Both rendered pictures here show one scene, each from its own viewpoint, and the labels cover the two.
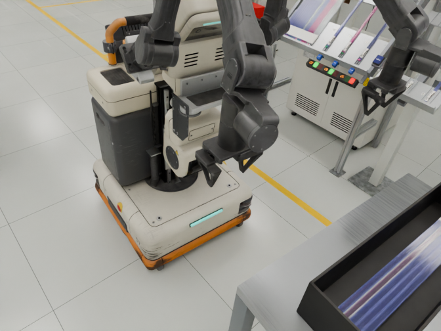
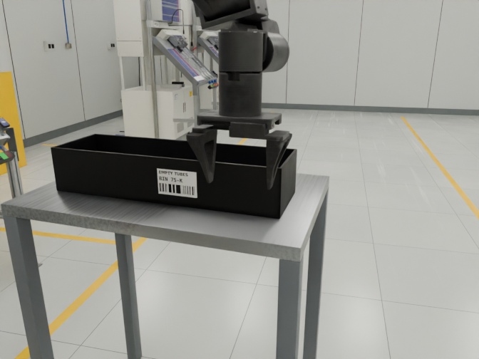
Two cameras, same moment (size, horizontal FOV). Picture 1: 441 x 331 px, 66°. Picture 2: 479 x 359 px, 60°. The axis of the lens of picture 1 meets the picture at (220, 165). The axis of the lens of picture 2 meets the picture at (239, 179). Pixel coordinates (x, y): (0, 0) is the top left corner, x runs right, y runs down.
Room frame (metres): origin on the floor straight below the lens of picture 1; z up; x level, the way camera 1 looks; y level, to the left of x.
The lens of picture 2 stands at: (0.84, 0.46, 1.15)
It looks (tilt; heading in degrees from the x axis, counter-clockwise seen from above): 18 degrees down; 238
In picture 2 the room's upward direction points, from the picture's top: straight up
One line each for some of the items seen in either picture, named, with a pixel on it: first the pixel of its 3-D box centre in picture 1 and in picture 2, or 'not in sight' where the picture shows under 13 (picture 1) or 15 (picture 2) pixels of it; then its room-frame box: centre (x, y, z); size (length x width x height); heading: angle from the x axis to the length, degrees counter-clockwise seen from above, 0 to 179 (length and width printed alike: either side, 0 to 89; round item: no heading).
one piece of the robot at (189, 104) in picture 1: (209, 102); not in sight; (1.09, 0.06, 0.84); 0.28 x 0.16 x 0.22; 130
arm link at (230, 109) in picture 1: (237, 110); (242, 52); (0.54, -0.02, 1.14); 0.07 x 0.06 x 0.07; 30
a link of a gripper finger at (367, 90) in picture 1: (375, 100); not in sight; (0.90, -0.43, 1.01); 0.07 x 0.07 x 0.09; 41
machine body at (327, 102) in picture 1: (352, 86); not in sight; (2.48, -0.96, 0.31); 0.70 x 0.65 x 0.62; 45
